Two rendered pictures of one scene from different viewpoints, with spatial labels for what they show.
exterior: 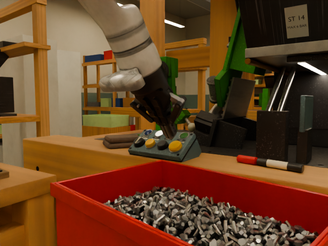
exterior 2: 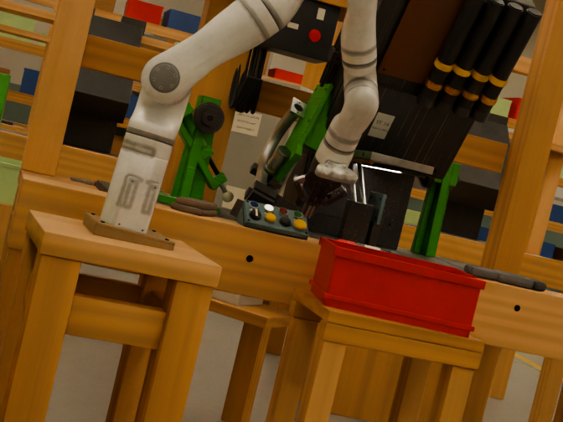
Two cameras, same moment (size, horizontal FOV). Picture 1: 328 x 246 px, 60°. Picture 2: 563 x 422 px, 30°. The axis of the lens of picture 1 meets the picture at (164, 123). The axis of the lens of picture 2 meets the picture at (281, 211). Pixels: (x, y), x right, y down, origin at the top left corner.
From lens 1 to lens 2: 1.99 m
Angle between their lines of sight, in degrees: 52
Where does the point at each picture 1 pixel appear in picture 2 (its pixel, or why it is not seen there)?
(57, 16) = not seen: outside the picture
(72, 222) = (357, 271)
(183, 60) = (121, 63)
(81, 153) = (168, 217)
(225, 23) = not seen: hidden behind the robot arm
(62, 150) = not seen: hidden behind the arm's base
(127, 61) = (343, 158)
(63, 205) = (348, 261)
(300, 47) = (410, 164)
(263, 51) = (385, 158)
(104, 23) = (351, 132)
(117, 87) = (338, 178)
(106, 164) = (211, 234)
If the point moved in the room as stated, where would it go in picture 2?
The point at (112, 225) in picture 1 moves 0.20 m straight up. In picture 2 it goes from (404, 269) to (428, 171)
